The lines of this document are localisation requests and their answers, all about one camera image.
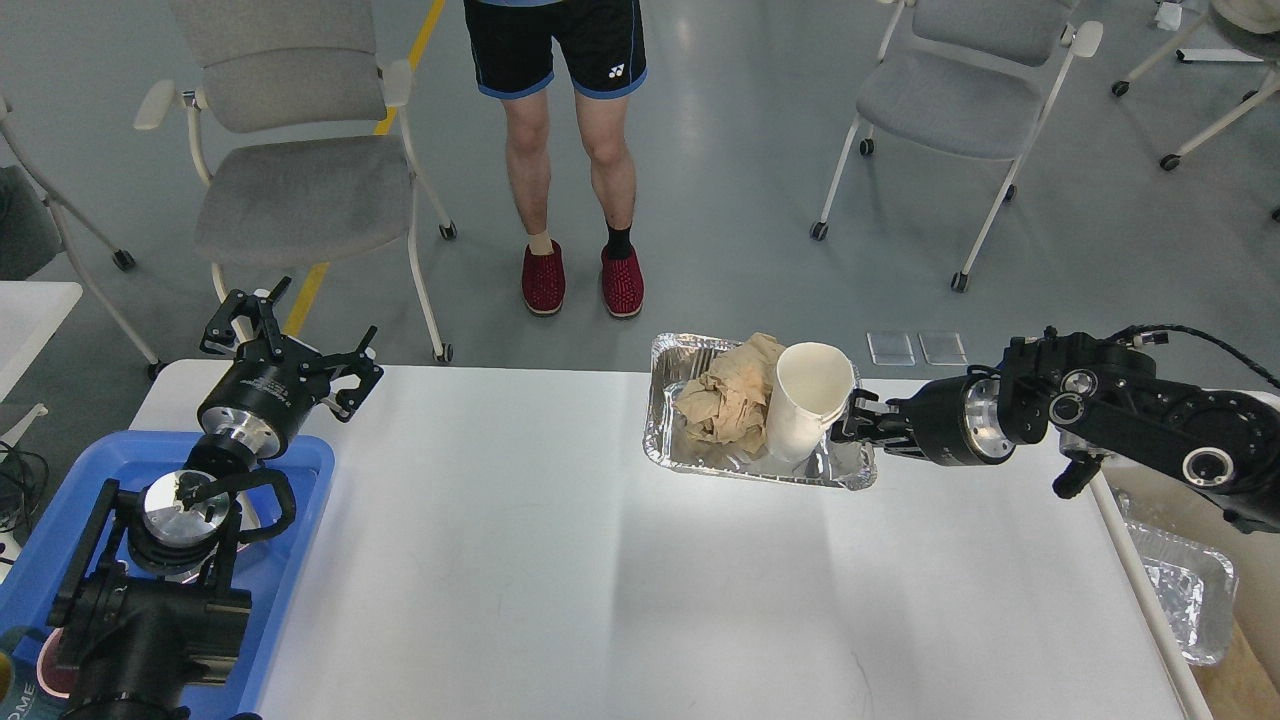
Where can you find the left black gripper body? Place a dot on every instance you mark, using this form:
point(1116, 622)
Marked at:
point(257, 408)

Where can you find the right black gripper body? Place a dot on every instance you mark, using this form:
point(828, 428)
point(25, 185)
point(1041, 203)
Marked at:
point(955, 423)

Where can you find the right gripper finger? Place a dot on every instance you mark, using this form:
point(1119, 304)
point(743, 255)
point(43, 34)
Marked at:
point(891, 436)
point(865, 405)

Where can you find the white paper cup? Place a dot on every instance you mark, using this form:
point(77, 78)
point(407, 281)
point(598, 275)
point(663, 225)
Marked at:
point(812, 382)

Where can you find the brown paper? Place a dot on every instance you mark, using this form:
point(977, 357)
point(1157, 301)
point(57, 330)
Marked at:
point(728, 403)

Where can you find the aluminium foil tray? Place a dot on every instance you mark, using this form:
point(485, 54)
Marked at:
point(679, 357)

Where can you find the pink ribbed mug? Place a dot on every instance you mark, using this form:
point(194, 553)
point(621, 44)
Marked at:
point(55, 680)

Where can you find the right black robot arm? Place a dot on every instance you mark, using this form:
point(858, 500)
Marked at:
point(1105, 398)

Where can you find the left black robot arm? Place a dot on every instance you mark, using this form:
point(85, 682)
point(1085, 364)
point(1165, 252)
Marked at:
point(147, 606)

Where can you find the floor socket plate left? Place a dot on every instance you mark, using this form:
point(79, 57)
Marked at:
point(891, 348)

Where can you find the blue plastic tray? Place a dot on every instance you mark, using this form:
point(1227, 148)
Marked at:
point(269, 570)

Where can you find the white side table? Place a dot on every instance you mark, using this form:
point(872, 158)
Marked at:
point(31, 311)

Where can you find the grey chair far left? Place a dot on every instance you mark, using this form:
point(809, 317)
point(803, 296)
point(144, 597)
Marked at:
point(34, 230)

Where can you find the grey chair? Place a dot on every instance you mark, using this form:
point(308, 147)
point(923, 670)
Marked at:
point(273, 64)
point(959, 107)
point(34, 230)

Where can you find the grey chair right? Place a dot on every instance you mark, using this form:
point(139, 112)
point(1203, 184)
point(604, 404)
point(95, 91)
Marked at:
point(959, 107)

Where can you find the white plastic bin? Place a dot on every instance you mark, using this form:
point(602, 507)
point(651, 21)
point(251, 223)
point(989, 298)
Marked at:
point(1244, 685)

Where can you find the chair far right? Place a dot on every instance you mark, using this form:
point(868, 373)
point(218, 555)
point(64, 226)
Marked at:
point(1224, 34)

